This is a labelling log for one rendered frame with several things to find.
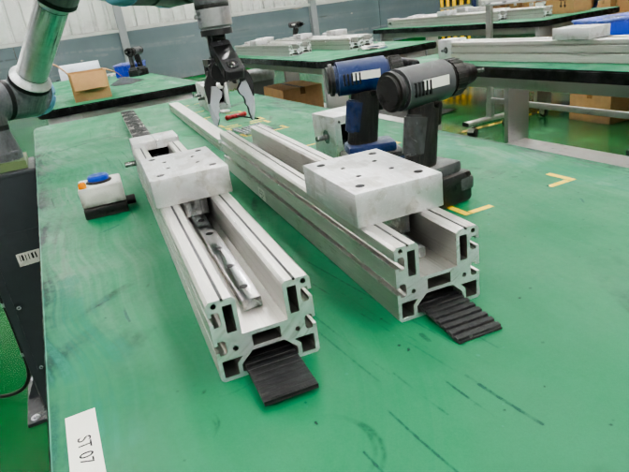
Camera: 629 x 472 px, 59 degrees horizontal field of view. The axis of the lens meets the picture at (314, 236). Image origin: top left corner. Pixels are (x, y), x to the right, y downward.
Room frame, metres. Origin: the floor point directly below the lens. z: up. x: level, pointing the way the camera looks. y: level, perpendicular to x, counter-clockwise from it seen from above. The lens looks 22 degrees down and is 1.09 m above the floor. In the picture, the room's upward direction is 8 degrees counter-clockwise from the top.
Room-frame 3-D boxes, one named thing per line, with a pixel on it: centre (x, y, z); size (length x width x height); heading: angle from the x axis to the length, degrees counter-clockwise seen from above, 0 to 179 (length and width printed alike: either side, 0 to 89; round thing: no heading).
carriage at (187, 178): (0.83, 0.18, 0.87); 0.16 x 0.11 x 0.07; 19
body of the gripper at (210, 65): (1.34, 0.15, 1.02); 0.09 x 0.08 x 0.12; 19
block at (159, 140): (1.25, 0.34, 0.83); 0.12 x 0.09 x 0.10; 109
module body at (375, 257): (0.89, 0.00, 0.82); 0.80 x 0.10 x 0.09; 19
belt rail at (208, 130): (1.92, 0.35, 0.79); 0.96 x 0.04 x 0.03; 19
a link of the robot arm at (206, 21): (1.33, 0.16, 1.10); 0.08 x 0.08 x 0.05
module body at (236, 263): (0.83, 0.18, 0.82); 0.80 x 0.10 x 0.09; 19
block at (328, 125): (1.24, -0.08, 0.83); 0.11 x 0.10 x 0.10; 115
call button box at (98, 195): (1.06, 0.39, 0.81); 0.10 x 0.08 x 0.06; 109
